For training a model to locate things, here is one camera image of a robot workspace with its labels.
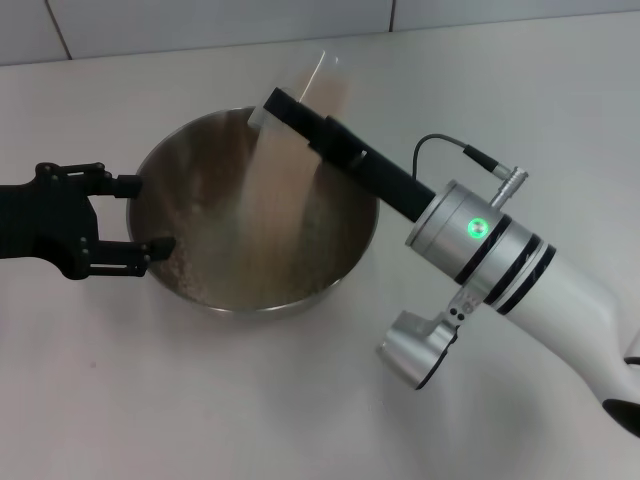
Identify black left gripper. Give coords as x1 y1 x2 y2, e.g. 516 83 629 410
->
0 161 177 280

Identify stainless steel mixing bowl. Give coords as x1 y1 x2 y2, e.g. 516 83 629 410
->
125 105 380 314

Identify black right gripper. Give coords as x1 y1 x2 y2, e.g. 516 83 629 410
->
263 87 436 224

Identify right wrist connector cable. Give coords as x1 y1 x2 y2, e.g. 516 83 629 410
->
412 132 531 209

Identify clear plastic cup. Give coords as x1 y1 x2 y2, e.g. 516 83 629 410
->
247 46 351 134

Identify white rice grains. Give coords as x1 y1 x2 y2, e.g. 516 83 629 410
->
149 69 351 309

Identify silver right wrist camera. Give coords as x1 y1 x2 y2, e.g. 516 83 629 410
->
375 292 484 391

